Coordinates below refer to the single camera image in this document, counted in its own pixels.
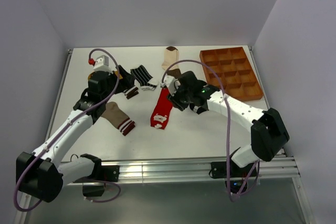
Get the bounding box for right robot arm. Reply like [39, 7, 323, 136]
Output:
[163, 71, 290, 177]

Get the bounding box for cream brown block sock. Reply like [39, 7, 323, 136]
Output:
[161, 46, 181, 79]

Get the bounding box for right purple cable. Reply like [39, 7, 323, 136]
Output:
[161, 59, 261, 202]

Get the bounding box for mustard yellow striped sock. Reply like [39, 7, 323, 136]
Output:
[98, 65, 139, 100]

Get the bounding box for navy white striped sock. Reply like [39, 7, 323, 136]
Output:
[130, 65, 158, 91]

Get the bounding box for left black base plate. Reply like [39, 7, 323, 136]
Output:
[75, 165, 120, 183]

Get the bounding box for aluminium front rail frame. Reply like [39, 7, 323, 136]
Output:
[102, 155, 300, 184]

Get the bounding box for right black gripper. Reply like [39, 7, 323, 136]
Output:
[166, 83, 193, 112]

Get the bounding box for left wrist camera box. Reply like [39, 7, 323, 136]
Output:
[88, 55, 112, 73]

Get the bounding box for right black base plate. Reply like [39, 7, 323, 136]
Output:
[209, 161, 253, 179]

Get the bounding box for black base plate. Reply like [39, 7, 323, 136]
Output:
[75, 165, 120, 183]
[209, 161, 253, 179]

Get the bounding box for white black striped sock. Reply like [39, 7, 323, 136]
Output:
[189, 104, 207, 115]

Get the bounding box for taupe sock maroon stripes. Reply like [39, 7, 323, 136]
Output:
[102, 102, 135, 136]

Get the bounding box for red christmas sock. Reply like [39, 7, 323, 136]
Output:
[150, 88, 173, 130]

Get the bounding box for orange wooden compartment tray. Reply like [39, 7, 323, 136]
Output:
[199, 47, 264, 102]

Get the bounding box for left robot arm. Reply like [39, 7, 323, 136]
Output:
[14, 71, 120, 207]

